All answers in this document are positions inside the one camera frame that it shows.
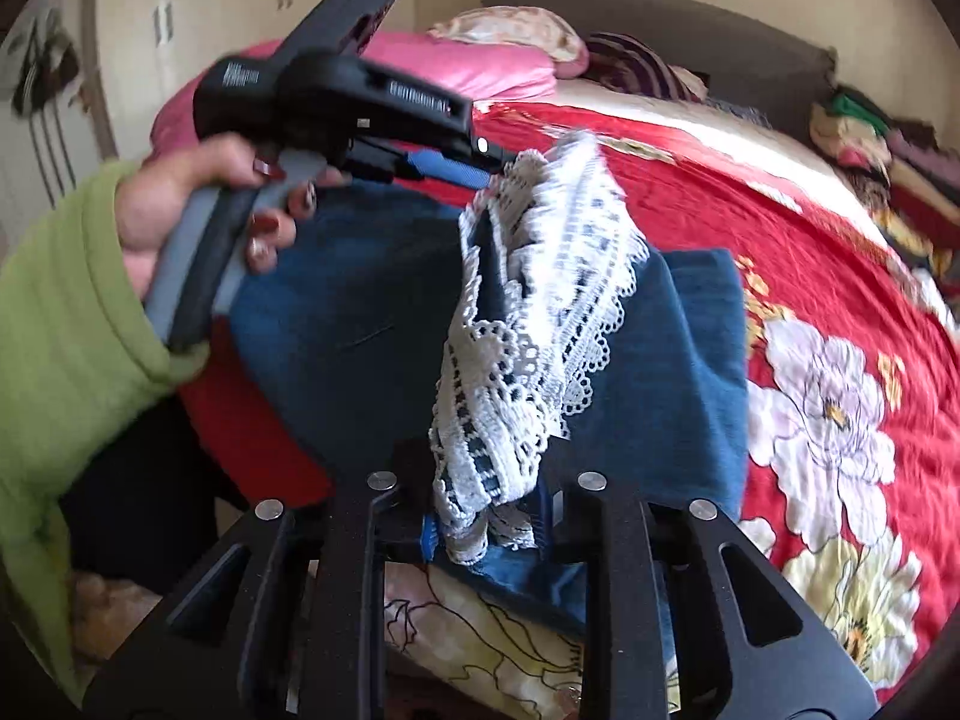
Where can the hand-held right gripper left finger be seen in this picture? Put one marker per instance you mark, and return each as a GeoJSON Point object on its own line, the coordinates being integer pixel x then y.
{"type": "Point", "coordinates": [429, 536]}

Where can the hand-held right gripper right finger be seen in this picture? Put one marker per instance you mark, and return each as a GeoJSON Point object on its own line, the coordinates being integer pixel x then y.
{"type": "Point", "coordinates": [555, 521]}

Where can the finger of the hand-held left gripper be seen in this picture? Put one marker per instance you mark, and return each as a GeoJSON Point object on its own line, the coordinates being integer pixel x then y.
{"type": "Point", "coordinates": [442, 167]}
{"type": "Point", "coordinates": [495, 152]}

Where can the white wardrobe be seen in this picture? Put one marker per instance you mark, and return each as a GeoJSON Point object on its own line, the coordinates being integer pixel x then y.
{"type": "Point", "coordinates": [225, 7]}

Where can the person's left hand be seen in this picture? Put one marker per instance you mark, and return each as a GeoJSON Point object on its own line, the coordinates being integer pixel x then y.
{"type": "Point", "coordinates": [172, 187]}

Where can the blue patterned cloth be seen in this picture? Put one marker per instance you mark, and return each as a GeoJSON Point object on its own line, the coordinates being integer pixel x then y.
{"type": "Point", "coordinates": [739, 114]}

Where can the floral pillow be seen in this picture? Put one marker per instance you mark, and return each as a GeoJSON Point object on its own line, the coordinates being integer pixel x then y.
{"type": "Point", "coordinates": [517, 34]}

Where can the person's left forearm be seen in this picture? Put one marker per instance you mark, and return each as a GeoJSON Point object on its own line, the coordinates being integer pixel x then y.
{"type": "Point", "coordinates": [67, 315]}

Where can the dark cloth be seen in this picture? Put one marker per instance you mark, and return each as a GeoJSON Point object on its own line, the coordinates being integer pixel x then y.
{"type": "Point", "coordinates": [150, 495]}

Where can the stack of folded clothes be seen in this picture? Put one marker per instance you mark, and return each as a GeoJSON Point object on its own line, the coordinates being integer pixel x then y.
{"type": "Point", "coordinates": [885, 150]}

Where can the red floral bedspread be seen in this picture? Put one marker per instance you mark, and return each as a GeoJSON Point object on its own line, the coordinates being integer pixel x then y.
{"type": "Point", "coordinates": [750, 187]}

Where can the grey headboard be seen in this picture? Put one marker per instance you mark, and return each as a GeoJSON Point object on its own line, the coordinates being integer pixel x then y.
{"type": "Point", "coordinates": [712, 30]}

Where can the pink quilt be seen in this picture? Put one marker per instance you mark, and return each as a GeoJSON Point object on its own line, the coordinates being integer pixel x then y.
{"type": "Point", "coordinates": [465, 71]}

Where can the blue denim pants lace trim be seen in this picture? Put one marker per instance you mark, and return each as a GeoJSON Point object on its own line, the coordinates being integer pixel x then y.
{"type": "Point", "coordinates": [337, 360]}

